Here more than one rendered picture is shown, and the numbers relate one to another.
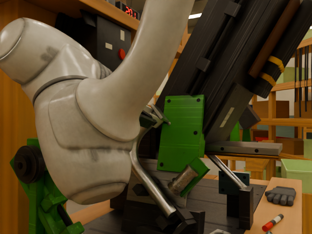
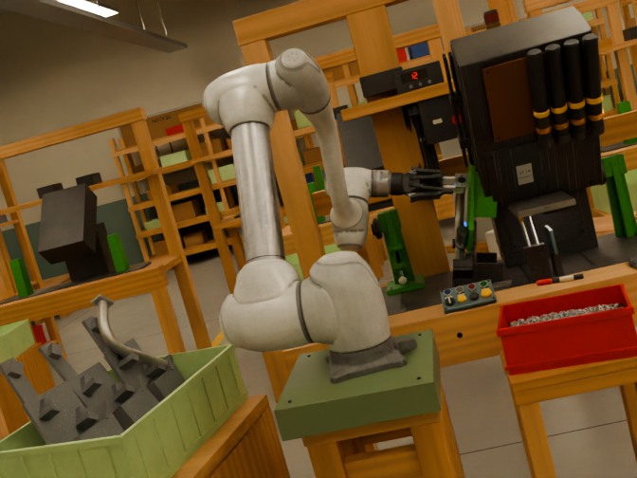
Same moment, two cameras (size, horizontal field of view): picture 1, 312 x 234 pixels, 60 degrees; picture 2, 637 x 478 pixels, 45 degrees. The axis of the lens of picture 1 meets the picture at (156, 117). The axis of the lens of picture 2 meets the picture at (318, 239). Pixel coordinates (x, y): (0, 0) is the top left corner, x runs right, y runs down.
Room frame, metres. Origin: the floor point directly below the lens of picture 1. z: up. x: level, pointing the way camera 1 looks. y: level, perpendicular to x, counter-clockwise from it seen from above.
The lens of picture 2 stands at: (-0.54, -2.17, 1.49)
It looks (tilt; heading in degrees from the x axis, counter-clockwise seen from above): 8 degrees down; 71
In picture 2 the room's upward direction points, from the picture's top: 15 degrees counter-clockwise
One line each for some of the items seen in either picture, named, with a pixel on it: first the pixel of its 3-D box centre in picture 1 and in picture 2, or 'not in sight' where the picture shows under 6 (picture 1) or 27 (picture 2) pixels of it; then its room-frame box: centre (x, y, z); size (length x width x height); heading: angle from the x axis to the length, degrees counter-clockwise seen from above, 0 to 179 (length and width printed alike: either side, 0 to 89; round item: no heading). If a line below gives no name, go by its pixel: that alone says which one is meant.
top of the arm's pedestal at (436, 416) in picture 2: not in sight; (374, 399); (0.10, -0.46, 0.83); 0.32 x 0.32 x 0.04; 60
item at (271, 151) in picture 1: (214, 147); (536, 202); (0.87, -0.19, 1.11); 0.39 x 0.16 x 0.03; 62
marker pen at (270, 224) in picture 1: (273, 222); (559, 279); (0.78, -0.34, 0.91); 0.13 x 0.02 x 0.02; 137
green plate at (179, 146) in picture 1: (185, 132); (481, 195); (0.75, -0.08, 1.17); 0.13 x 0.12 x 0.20; 152
